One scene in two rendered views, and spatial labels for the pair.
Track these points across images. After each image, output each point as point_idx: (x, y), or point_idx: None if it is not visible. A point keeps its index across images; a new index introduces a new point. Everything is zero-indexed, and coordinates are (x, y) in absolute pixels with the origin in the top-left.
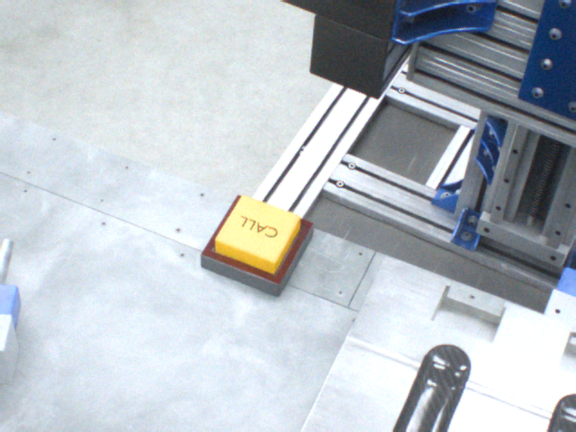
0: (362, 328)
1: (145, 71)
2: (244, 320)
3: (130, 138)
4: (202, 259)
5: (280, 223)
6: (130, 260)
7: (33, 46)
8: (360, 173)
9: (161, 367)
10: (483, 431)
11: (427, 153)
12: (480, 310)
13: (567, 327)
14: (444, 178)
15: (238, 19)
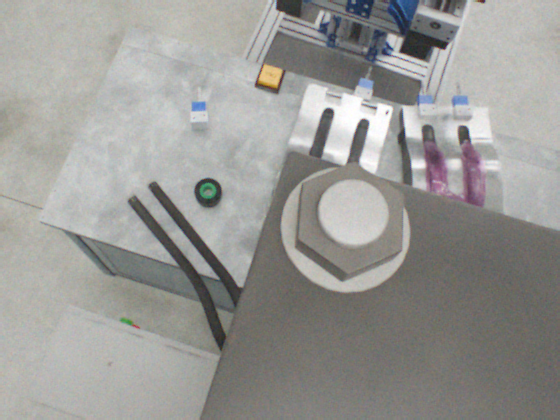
0: (304, 105)
1: None
2: (269, 102)
3: (196, 9)
4: (255, 85)
5: (276, 72)
6: (233, 87)
7: None
8: (290, 22)
9: (248, 119)
10: (339, 130)
11: (314, 10)
12: (336, 95)
13: (360, 98)
14: (321, 20)
15: None
